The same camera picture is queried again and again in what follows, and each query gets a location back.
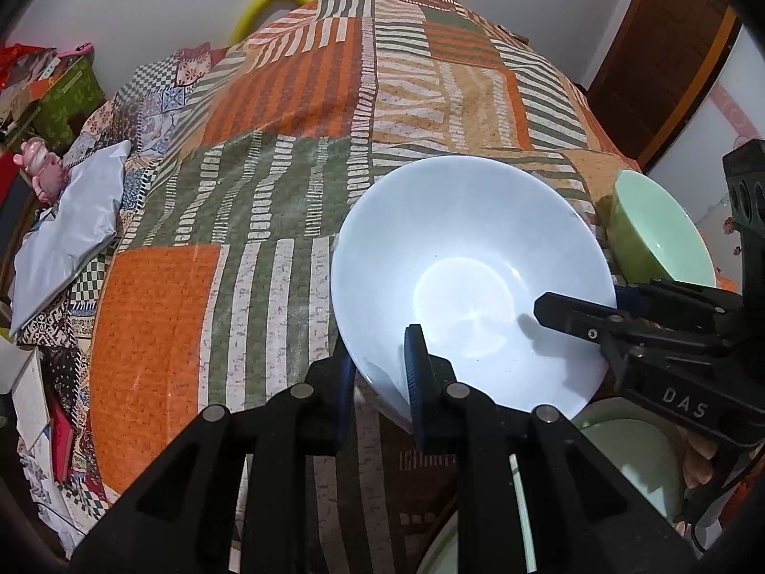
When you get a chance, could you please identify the red book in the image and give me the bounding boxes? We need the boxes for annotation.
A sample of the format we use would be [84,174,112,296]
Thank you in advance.
[48,397,76,485]

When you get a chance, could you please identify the white bowl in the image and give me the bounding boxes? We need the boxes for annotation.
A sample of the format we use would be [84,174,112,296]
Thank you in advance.
[330,154,618,436]

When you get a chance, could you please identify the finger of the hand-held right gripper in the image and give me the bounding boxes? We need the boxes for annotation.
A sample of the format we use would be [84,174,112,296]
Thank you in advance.
[614,278,745,327]
[533,291,739,355]

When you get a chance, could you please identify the green bowl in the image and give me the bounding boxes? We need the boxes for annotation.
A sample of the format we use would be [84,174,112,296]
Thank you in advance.
[607,168,718,289]

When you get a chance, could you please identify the green plate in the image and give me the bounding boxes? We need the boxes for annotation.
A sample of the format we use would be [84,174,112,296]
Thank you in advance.
[415,397,686,574]

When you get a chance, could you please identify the light blue cloth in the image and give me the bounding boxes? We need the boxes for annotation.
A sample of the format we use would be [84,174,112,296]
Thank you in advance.
[10,140,132,338]

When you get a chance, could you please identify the pink animal figurine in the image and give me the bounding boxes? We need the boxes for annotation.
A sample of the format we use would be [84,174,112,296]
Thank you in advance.
[13,136,71,204]

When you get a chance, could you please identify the person's right hand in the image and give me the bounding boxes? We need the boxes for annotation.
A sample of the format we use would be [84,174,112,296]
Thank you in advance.
[682,428,716,490]

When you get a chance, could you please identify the brown wooden door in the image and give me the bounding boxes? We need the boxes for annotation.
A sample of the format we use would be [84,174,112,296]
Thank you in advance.
[586,0,743,174]

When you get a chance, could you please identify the orange striped patchwork blanket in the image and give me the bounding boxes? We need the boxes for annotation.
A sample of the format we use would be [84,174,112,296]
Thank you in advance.
[89,0,643,574]

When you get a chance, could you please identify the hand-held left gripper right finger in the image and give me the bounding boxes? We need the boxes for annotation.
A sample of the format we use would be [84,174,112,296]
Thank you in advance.
[403,324,698,574]

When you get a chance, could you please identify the checkered patterned patchwork cloth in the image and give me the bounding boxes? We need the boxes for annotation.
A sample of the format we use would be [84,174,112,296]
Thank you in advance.
[14,42,246,542]

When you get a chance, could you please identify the green patterned box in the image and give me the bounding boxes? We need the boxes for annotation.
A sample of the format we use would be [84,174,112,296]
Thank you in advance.
[31,53,107,152]

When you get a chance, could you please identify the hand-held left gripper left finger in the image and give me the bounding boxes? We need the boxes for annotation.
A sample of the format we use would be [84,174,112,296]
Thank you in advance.
[70,338,357,574]

